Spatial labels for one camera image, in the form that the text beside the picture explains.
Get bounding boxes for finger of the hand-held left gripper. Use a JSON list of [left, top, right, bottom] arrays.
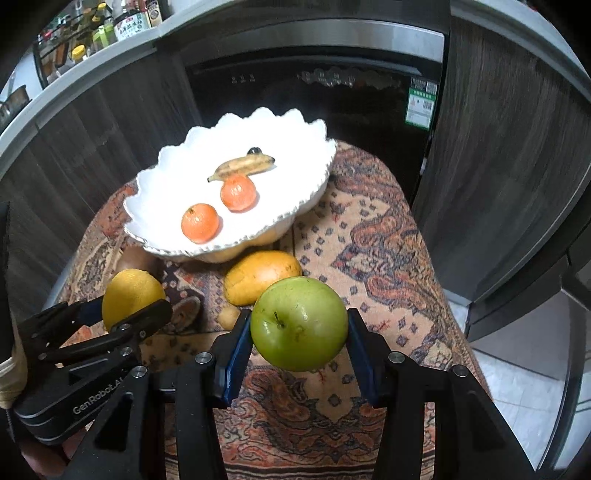
[[37, 298, 174, 370], [18, 296, 107, 344]]

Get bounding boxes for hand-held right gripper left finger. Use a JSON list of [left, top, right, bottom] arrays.
[[58, 308, 254, 480]]

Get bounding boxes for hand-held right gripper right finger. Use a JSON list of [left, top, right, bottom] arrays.
[[346, 307, 539, 480]]

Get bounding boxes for yellow lemon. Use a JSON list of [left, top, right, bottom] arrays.
[[102, 270, 167, 333]]

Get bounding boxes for green apple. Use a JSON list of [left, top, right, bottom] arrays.
[[250, 276, 350, 372]]

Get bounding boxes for orange tangerine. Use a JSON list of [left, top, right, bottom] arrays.
[[220, 174, 257, 213], [180, 203, 220, 244]]

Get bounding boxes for spotted yellow banana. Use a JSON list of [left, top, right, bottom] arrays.
[[207, 154, 277, 183]]

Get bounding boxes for white scalloped bowl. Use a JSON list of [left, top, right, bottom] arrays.
[[122, 107, 338, 264]]

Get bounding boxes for small tan round fruit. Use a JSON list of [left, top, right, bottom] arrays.
[[218, 305, 242, 331]]

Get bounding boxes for brown kiwi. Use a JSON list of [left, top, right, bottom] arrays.
[[115, 247, 160, 278]]

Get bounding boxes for yellow orange mango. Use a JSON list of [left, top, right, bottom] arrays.
[[224, 250, 303, 306]]

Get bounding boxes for patterned red tablecloth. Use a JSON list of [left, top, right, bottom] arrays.
[[44, 141, 492, 480]]

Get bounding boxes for dark wood cabinet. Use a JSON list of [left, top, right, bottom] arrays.
[[0, 46, 204, 324], [411, 28, 591, 301]]

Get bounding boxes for steel cooking pot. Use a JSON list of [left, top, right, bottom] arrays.
[[0, 85, 31, 121]]

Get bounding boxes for grey kitchen countertop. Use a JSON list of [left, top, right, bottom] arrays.
[[0, 0, 591, 160]]

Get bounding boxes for black steel dishwasher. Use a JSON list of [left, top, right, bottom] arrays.
[[173, 9, 452, 195]]

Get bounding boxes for green white label sticker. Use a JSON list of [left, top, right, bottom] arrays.
[[405, 76, 438, 126]]

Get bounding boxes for green oil bottle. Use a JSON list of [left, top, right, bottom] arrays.
[[92, 25, 116, 51]]

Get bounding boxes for dark sauce bottle white label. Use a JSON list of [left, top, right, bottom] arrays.
[[113, 14, 153, 42]]

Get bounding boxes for row of condiment bottles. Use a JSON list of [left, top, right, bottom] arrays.
[[69, 0, 121, 28]]

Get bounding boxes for black wire spice rack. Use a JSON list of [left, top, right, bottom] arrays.
[[34, 14, 116, 88]]

